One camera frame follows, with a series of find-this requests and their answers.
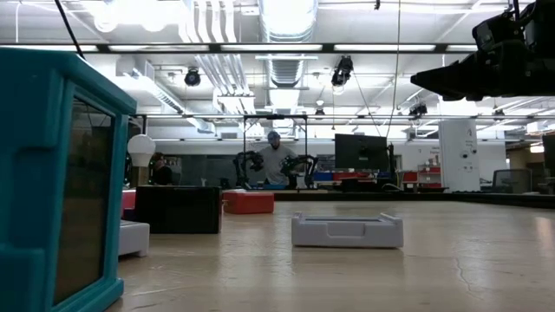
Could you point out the large red box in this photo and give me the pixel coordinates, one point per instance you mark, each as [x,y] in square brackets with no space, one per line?
[248,203]

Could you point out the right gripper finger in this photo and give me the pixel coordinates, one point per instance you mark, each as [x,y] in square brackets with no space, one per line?
[455,76]
[459,94]

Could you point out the row of red bins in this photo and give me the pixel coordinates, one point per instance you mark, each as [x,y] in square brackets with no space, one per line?
[351,175]

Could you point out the black background monitor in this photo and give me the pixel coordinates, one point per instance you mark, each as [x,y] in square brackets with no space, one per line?
[361,151]

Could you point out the black round hanging lamp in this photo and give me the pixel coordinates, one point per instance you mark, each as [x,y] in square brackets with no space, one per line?
[192,77]

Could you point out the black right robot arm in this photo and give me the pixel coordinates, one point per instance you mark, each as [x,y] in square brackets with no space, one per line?
[544,17]

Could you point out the black rectangular bar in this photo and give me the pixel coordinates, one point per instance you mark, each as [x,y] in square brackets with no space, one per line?
[178,210]

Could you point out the wooden lamp base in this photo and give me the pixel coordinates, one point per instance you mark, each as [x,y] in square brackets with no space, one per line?
[139,177]

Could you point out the black overhead light beam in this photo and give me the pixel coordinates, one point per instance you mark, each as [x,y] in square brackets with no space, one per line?
[277,47]

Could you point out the pink red small block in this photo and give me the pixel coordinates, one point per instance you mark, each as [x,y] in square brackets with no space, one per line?
[128,200]

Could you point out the black ceiling spotlight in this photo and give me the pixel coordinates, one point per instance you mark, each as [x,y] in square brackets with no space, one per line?
[418,109]

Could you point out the white plastic tray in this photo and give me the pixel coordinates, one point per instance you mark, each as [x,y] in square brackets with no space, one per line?
[347,234]

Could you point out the white pillar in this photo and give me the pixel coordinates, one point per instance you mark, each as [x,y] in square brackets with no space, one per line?
[459,156]

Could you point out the pale lavender eraser block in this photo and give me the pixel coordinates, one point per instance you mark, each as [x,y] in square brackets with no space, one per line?
[134,238]

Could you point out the white light bulb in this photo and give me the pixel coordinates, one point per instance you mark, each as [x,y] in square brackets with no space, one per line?
[141,149]

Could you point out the blue storage bin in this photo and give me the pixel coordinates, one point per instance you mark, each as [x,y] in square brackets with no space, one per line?
[323,176]

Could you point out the rack with red bins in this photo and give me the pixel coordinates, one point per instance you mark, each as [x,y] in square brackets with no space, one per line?
[427,175]

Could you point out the black aluminium table frame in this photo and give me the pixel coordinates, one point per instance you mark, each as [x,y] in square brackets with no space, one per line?
[477,200]

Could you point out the dark blue box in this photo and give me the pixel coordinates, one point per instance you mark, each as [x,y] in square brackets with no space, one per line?
[128,215]

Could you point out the silver ventilation duct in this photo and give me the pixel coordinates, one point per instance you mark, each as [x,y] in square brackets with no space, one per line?
[286,71]

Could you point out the background black robot arm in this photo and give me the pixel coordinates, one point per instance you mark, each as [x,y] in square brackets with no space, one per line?
[303,164]
[247,167]

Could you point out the teal framed small device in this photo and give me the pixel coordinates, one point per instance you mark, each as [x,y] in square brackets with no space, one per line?
[34,173]

